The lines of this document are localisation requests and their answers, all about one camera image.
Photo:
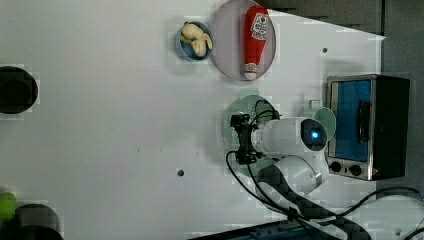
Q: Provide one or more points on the green ball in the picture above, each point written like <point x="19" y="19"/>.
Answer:
<point x="7" y="206"/>

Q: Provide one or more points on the blue bowl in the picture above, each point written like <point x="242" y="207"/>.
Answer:
<point x="185" y="51"/>

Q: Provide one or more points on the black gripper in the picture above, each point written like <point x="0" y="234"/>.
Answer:
<point x="246" y="153"/>

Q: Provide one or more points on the black cylinder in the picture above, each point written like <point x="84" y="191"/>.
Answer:
<point x="32" y="222"/>
<point x="18" y="90"/>

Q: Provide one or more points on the red ketchup bottle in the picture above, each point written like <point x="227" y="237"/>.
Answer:
<point x="254" y="39"/>

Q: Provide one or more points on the green cup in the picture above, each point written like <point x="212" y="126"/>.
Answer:
<point x="325" y="116"/>

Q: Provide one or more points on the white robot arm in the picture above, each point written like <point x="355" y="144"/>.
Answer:
<point x="285" y="160"/>

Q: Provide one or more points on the black cylinder upper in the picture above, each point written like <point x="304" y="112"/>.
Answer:
<point x="18" y="90"/>

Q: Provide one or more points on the pink round plate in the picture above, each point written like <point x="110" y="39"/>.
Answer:
<point x="228" y="30"/>

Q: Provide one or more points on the green plastic strainer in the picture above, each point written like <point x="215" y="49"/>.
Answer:
<point x="260" y="111"/>

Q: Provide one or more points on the black toaster oven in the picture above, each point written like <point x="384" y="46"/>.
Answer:
<point x="371" y="126"/>

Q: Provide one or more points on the yellow toy in bowl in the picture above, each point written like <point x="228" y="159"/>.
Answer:
<point x="199" y="40"/>

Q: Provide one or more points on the black cylinder lower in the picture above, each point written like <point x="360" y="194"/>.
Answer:
<point x="32" y="222"/>

